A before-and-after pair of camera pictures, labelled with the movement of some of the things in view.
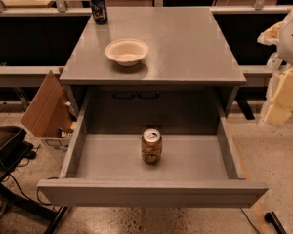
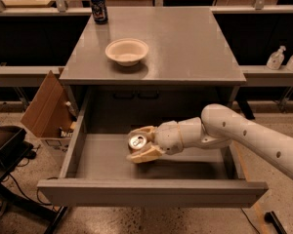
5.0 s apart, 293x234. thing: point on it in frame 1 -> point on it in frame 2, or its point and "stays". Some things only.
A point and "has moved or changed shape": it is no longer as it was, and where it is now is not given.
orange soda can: (151, 145) has moved or changed shape
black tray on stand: (8, 146) stays
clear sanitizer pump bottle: (274, 61) stays
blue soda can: (99, 8) stays
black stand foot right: (271, 217) stays
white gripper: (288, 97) -> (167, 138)
